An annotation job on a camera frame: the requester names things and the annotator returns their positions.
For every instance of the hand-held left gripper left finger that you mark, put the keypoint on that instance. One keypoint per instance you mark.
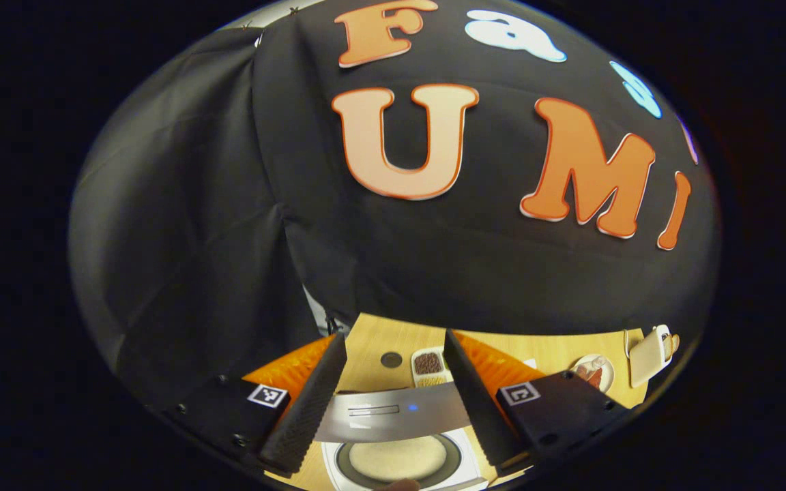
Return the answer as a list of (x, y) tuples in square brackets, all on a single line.
[(308, 416)]

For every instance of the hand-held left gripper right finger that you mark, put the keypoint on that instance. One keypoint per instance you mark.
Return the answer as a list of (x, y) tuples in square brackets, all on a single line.
[(478, 416)]

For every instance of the white rice cooker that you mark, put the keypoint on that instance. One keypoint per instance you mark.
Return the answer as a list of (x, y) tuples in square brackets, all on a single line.
[(393, 412)]

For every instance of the white rice heap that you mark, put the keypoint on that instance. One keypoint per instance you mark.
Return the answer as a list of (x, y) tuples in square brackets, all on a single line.
[(396, 458)]

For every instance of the white divided condiment dish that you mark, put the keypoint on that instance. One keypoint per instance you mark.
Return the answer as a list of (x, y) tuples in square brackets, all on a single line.
[(428, 365)]

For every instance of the black tripod stand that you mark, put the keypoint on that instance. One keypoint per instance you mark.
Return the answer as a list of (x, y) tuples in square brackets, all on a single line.
[(331, 324)]

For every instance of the dark round disc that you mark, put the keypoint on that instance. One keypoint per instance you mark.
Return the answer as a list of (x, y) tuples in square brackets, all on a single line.
[(391, 359)]

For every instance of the brown meat piece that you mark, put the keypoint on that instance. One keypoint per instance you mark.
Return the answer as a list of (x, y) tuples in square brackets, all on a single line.
[(591, 375)]

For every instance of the white oval plate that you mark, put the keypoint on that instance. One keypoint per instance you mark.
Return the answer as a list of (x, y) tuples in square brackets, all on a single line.
[(608, 375)]

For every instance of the white toaster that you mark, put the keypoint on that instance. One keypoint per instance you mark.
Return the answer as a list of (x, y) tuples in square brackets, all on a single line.
[(647, 358)]

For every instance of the toasted bread slice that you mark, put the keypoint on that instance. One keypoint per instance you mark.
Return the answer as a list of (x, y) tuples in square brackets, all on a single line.
[(673, 344)]

